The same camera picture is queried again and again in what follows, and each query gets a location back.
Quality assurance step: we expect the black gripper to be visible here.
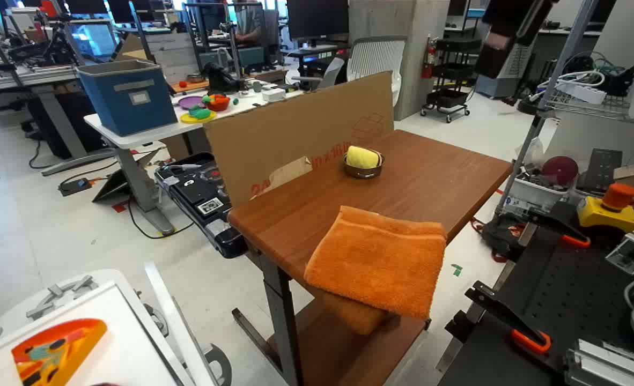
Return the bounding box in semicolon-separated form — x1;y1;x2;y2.
474;0;559;80

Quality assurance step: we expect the yellow soft object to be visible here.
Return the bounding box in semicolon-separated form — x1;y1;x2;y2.
346;145;381;169

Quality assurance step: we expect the brown pot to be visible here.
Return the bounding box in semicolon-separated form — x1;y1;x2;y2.
343;149;386;180

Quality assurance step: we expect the black utility cart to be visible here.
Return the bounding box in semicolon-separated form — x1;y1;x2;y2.
420;36;482;124

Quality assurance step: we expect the red fire extinguisher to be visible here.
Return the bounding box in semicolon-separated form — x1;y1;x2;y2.
422;36;439;80

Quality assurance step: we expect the white power strip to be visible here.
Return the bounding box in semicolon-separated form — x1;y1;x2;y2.
536;79;608;106

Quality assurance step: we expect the white mesh office chair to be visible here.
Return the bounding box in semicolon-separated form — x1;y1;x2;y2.
317;35;408;108

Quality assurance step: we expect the white plastic bin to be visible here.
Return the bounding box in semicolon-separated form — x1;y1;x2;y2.
504;173;567;214

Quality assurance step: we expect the black perforated plate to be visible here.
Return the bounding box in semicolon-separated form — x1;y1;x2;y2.
582;148;624;192

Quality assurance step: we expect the black clamp with orange grip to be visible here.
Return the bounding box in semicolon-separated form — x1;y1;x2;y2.
464;280;553;355
525;204;592;249

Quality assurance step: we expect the black monitor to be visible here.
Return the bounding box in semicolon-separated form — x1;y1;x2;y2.
287;0;350;48

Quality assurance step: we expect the yellow emergency stop button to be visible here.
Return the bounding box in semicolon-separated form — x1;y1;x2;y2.
577;183;634;233

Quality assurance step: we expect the cardboard sheet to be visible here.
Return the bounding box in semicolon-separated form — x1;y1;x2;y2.
203;71;395;207

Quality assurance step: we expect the orange towel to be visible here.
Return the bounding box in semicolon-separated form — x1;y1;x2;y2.
303;205;448;336

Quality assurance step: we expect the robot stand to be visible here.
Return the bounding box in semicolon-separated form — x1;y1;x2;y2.
437;212;634;386

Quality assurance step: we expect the person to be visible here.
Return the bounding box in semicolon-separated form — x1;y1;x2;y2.
233;0;264;44

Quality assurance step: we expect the orange bowl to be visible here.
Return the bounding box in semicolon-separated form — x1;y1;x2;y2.
205;94;231;113

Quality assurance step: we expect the yellow plate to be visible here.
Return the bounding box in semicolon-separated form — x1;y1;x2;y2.
180;110;217;125

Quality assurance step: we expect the black hard case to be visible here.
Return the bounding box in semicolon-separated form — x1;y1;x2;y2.
154;152;248;259

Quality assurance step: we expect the white table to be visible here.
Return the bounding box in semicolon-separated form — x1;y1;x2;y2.
84;86;308;237

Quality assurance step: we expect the blue storage bin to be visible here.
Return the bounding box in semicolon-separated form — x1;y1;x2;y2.
76;60;179;137

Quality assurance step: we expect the black floor power strip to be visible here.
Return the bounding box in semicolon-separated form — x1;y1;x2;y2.
57;176;94;197

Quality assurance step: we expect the grey desk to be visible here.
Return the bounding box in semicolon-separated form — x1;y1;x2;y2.
0;63;116;177

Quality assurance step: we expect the white cart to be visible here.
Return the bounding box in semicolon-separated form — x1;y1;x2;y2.
0;262;233;386

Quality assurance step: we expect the orange patterned toy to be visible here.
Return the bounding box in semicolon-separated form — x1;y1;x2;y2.
11;318;108;386

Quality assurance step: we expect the metal wire shelf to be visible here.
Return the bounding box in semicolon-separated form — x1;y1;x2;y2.
493;0;634;216

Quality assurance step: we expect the silver metal bracket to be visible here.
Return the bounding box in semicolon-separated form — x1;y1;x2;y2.
605;229;634;276

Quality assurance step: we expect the aluminium rail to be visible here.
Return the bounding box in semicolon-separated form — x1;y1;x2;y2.
563;338;634;386

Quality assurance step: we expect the black cable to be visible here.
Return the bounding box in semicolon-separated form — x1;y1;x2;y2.
126;197;195;240

